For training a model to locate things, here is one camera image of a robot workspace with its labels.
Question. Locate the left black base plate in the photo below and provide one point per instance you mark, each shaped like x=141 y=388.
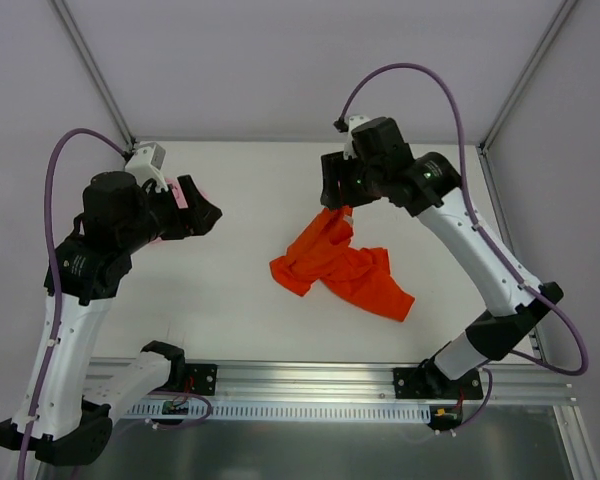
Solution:
x=201 y=378

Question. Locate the white slotted cable duct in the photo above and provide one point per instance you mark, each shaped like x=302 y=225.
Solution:
x=167 y=410

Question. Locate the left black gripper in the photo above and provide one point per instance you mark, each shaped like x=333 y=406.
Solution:
x=181 y=212

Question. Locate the aluminium frame post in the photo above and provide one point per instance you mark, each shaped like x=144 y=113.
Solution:
x=540 y=51
x=84 y=54

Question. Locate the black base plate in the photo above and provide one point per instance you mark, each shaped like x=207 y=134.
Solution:
x=419 y=383
x=201 y=378

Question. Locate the orange t shirt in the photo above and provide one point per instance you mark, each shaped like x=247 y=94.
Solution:
x=361 y=277

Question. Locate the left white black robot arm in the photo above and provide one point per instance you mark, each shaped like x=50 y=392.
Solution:
x=58 y=421

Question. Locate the pink t shirt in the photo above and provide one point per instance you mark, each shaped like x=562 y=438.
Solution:
x=182 y=211

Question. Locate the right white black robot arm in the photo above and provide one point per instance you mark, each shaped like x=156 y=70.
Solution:
x=377 y=163

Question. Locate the right aluminium frame post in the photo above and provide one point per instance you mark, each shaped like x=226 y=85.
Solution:
x=540 y=51

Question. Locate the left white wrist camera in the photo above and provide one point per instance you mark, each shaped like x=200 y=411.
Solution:
x=146 y=165

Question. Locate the aluminium mounting rail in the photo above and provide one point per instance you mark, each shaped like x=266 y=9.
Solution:
x=513 y=384

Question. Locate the left aluminium frame post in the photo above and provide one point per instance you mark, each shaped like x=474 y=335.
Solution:
x=84 y=54

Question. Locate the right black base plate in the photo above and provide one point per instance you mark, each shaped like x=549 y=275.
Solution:
x=419 y=383

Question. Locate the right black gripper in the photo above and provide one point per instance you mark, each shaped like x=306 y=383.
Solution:
x=333 y=180

